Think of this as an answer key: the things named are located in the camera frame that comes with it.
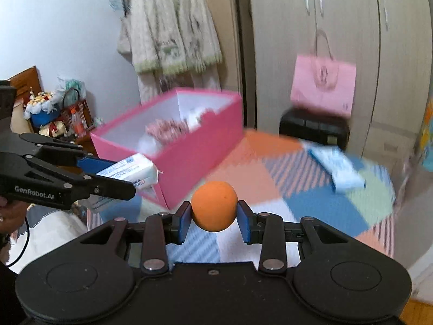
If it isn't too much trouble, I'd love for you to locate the wooden headboard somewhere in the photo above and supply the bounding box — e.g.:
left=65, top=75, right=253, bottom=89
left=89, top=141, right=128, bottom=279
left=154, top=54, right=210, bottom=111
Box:
left=7, top=66, right=43, bottom=132

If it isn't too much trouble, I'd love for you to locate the colourful gift bag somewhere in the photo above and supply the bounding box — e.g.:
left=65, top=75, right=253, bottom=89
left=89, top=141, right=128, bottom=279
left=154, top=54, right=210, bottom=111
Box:
left=418, top=96, right=433, bottom=173

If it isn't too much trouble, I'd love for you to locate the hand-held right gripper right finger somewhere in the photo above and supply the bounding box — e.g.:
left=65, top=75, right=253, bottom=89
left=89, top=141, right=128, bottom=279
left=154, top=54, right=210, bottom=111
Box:
left=237, top=200, right=358, bottom=274

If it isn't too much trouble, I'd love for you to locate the pale green plastic bag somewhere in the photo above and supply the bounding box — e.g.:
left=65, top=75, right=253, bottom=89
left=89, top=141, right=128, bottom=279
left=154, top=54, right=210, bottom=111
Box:
left=57, top=76, right=85, bottom=99

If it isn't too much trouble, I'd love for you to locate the pink cardboard box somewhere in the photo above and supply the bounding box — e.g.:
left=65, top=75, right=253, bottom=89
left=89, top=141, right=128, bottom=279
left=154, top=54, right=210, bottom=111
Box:
left=90, top=87, right=243, bottom=210

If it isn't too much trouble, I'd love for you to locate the flower bouquet in blue pot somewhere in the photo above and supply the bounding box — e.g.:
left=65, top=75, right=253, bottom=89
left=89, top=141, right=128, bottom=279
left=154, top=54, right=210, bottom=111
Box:
left=24, top=87, right=61, bottom=127

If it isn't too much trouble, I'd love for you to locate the cream fluffy hanging robe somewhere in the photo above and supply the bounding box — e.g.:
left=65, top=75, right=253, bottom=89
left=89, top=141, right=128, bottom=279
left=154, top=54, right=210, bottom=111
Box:
left=117, top=0, right=224, bottom=104

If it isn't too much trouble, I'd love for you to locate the light blue tissue pack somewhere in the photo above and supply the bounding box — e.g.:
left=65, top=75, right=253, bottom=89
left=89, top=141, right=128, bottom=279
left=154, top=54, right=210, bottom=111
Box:
left=309, top=145, right=366, bottom=193

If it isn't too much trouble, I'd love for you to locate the orange ball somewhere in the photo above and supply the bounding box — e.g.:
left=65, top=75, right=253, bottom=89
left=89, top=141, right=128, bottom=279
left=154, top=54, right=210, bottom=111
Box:
left=191, top=181, right=239, bottom=232

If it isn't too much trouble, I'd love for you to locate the white printed packet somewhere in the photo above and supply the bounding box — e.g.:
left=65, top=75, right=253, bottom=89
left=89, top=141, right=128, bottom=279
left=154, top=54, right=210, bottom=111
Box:
left=96, top=152, right=165, bottom=191

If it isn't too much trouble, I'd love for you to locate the black cable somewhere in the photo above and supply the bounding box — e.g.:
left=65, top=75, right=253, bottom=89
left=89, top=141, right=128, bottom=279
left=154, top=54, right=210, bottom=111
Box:
left=6, top=217, right=32, bottom=268

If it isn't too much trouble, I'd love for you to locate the beige wardrobe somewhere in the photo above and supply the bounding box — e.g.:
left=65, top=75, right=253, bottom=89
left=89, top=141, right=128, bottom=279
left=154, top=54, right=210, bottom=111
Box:
left=233, top=0, right=433, bottom=177

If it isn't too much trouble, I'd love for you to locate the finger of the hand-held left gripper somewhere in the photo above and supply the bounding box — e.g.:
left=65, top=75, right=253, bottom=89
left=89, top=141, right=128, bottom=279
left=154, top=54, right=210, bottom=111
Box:
left=20, top=133, right=120, bottom=174
left=24, top=156, right=136, bottom=201

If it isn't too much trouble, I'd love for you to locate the pink speckled cloth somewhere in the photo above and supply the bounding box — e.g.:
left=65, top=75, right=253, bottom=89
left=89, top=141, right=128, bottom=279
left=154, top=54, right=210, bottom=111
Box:
left=145, top=117, right=192, bottom=143

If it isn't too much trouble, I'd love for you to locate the person's left hand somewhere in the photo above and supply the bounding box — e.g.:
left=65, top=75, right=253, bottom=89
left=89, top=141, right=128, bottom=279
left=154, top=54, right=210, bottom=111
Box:
left=0, top=194, right=28, bottom=242

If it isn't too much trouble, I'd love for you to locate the white bedding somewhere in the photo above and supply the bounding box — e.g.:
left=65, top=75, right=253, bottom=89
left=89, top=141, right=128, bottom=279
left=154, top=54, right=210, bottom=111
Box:
left=8, top=203, right=89, bottom=274

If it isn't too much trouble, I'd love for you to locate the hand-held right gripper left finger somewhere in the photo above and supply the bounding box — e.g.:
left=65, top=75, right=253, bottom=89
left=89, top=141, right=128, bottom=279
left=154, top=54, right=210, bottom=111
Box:
left=79, top=201, right=192, bottom=276

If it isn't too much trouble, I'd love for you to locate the checked colourful blanket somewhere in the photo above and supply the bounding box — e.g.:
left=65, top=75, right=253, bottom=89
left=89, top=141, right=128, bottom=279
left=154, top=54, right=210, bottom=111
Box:
left=86, top=129, right=396, bottom=265

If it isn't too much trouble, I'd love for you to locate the pink tote bag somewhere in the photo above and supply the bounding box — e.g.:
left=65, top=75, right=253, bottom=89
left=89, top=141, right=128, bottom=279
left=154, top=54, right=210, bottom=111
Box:
left=290, top=29, right=357, bottom=118

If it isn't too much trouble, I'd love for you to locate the black leather stool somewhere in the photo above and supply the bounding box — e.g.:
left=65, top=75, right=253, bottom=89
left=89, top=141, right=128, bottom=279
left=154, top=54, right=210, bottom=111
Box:
left=279, top=106, right=350, bottom=151

